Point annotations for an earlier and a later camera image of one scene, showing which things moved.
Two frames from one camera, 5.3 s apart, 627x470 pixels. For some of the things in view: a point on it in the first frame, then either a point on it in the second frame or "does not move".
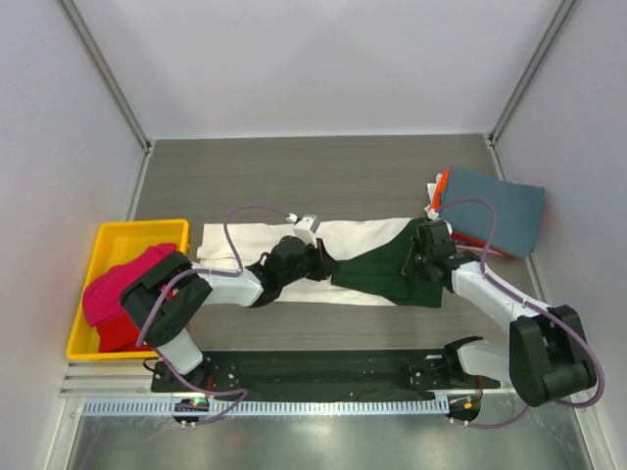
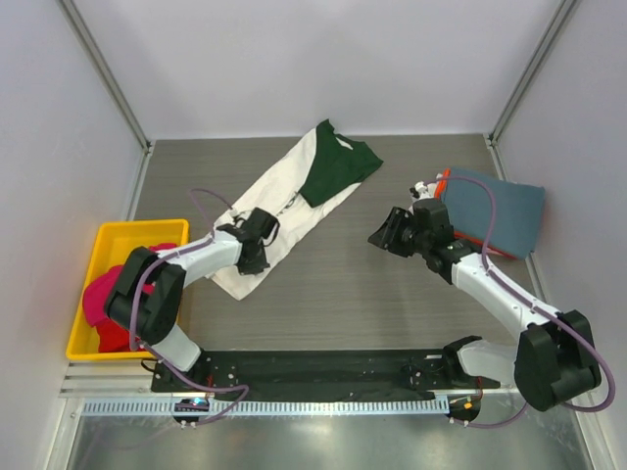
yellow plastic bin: [119, 243] does not move
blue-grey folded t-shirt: [519, 211] does not move
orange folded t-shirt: [436, 202] does not move
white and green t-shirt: [368, 258] -> [300, 190]
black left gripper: [324, 262] -> [257, 268]
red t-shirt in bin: [120, 335] does not move
